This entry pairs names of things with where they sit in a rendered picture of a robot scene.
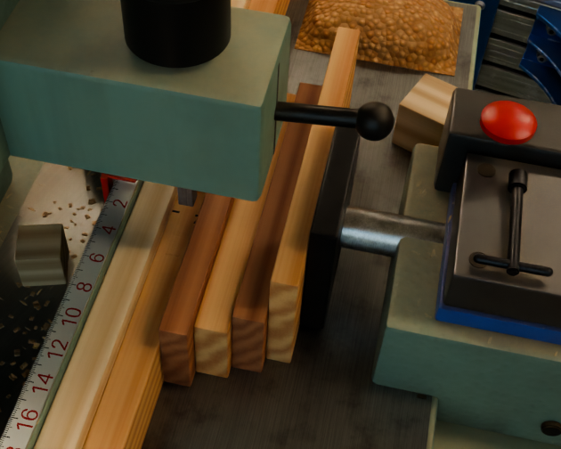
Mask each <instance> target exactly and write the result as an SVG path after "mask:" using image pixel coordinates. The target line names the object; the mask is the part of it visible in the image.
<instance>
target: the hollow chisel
mask: <svg viewBox="0 0 561 449"><path fill-rule="evenodd" d="M177 192H178V204H180V205H184V206H189V207H193V206H194V203H195V200H196V198H197V191H194V190H189V189H184V188H179V187H177Z"/></svg>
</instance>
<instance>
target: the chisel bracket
mask: <svg viewBox="0 0 561 449"><path fill-rule="evenodd" d="M290 37H291V22H290V19H289V17H287V16H285V15H280V14H275V13H269V12H259V11H254V10H249V9H244V8H239V7H233V6H231V38H230V42H229V44H228V45H227V46H226V48H225V49H224V50H223V51H222V52H221V53H220V54H219V55H218V56H216V57H215V58H214V59H213V60H211V61H207V62H205V63H202V64H200V65H197V66H192V67H188V68H167V67H161V66H157V65H154V64H151V63H148V62H146V61H144V60H142V59H140V58H139V57H137V56H136V55H135V54H134V53H133V52H132V51H131V50H130V49H129V47H128V46H127V44H126V40H125V34H124V26H123V19H122V11H121V3H120V0H20V1H19V2H18V3H17V5H16V6H15V8H14V9H13V11H12V13H11V15H10V16H9V18H8V19H7V21H6V22H5V24H4V25H3V27H2V28H1V30H0V119H1V122H2V126H3V129H4V134H5V138H6V141H7V144H8V148H9V151H10V155H11V156H16V157H21V158H25V159H34V160H39V161H43V162H48V163H53V164H58V165H63V166H67V167H76V168H81V169H85V170H91V171H95V172H100V173H104V174H110V175H114V176H123V177H128V178H133V179H137V180H142V181H147V182H152V183H156V184H165V185H170V186H174V187H179V188H184V189H189V190H194V191H198V192H207V193H212V194H216V195H222V196H226V197H231V198H235V199H241V200H249V201H257V200H258V199H259V198H260V196H261V195H262V191H263V189H264V183H265V180H266V177H267V174H268V171H269V168H270V165H271V162H272V156H273V154H274V153H275V147H276V144H277V141H278V138H279V135H280V131H281V127H282V123H283V121H276V120H274V112H275V108H276V106H277V103H278V102H287V90H288V76H289V50H290Z"/></svg>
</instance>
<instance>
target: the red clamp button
mask: <svg viewBox="0 0 561 449"><path fill-rule="evenodd" d="M480 126H481V128H482V129H483V131H484V132H485V133H486V134H487V135H488V136H489V137H490V138H492V139H493V140H495V141H497V142H499V143H505V144H521V143H526V142H528V141H529V140H530V139H532V138H533V136H534V133H535V131H536V128H537V120H536V117H535V116H534V115H533V113H532V112H531V111H530V110H529V109H527V108H526V107H525V106H524V105H522V104H520V103H517V102H512V101H496V102H491V103H489V104H488V105H486V106H485V107H484V109H483V111H482V113H481V117H480Z"/></svg>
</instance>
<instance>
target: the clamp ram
mask: <svg viewBox="0 0 561 449"><path fill-rule="evenodd" d="M360 140H361V136H360V135H359V134H358V133H357V131H356V129H355V128H347V127H335V131H334V135H333V138H332V142H331V146H330V149H329V156H328V159H327V163H326V167H325V171H324V175H323V178H322V182H321V188H320V192H319V196H318V200H317V203H316V208H315V211H314V215H313V221H312V225H311V229H310V234H309V242H308V250H307V259H306V267H305V282H304V290H303V298H302V306H301V315H300V324H301V325H304V326H308V327H313V328H317V329H323V328H324V327H325V322H326V318H327V313H328V310H329V302H330V298H331V293H332V289H333V284H334V281H335V276H336V271H337V264H338V260H339V255H340V251H341V247H342V248H347V249H355V250H360V251H364V252H369V253H374V254H379V255H383V256H388V257H394V255H395V252H396V248H397V244H398V242H399V241H400V239H402V238H404V237H410V238H414V239H419V240H423V241H432V242H437V243H442V244H443V240H444V235H445V226H446V224H443V223H438V222H434V221H428V220H424V219H419V218H414V217H409V216H403V215H398V214H394V213H388V212H384V211H379V210H375V209H369V208H361V207H356V206H351V205H350V201H351V196H352V189H353V184H354V174H355V169H356V163H357V157H358V151H359V146H360Z"/></svg>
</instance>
